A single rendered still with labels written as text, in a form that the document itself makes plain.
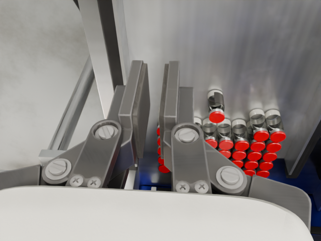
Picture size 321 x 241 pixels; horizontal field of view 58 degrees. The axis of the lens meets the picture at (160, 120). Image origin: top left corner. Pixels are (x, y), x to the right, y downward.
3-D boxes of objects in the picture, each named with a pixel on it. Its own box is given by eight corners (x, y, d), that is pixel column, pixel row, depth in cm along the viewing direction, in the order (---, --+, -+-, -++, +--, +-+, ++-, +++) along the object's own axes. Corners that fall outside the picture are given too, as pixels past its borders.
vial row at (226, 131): (273, 129, 45) (279, 153, 42) (159, 125, 47) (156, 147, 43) (277, 120, 44) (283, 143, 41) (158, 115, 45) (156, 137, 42)
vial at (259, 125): (262, 119, 44) (267, 142, 41) (247, 118, 44) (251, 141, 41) (265, 108, 42) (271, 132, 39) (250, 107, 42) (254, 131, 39)
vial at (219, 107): (221, 101, 42) (224, 122, 39) (206, 100, 42) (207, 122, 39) (223, 89, 40) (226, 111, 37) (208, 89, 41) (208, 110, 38)
